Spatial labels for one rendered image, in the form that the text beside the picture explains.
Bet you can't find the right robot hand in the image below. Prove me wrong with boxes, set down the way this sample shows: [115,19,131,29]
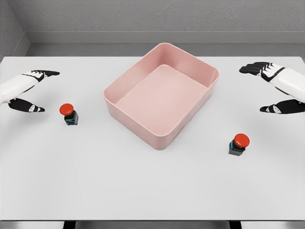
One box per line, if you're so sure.
[239,62,305,115]

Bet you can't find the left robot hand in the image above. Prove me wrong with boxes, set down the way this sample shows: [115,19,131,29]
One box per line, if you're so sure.
[0,70,61,114]

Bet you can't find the pink rectangular basket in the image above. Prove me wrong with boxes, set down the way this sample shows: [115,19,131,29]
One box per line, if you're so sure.
[102,42,220,151]

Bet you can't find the red button industrial switch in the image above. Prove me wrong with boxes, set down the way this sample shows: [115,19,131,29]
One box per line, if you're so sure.
[59,103,79,126]
[228,133,250,157]

